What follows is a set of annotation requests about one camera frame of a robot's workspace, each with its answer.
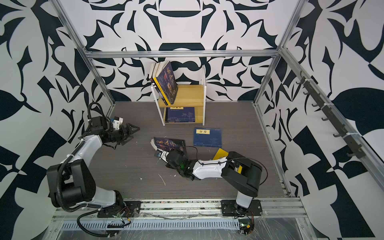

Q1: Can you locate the dark portrait book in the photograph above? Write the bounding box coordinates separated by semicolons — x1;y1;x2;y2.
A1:
155;61;178;105
150;137;187;158

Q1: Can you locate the wall coat hook rail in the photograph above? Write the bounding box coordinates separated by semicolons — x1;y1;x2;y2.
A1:
297;71;367;159

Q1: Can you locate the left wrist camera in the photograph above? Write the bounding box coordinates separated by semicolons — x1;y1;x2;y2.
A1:
111;117;124;131

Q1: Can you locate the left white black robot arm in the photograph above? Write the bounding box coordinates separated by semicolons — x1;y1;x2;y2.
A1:
47;103;140;238

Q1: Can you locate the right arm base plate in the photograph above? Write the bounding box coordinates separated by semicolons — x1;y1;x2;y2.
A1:
220;200;263;217

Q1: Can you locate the wooden white frame bookshelf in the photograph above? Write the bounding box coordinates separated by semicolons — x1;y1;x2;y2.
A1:
151;66;207;126

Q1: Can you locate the yellow cartoon book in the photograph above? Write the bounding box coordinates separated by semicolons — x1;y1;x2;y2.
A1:
153;62;170;106
213;149;243;174

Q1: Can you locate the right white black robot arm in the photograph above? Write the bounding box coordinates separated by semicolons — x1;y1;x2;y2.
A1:
157;150;267;216

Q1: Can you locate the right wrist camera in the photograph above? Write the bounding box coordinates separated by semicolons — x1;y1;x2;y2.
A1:
155;150;169;163

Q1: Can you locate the white slotted cable duct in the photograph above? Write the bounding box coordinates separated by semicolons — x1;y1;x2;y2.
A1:
59;218;241;231

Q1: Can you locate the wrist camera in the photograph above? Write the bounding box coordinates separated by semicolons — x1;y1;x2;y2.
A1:
155;150;169;163
111;117;124;131

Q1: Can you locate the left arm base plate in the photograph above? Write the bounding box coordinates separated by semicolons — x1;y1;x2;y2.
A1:
97;201;142;218

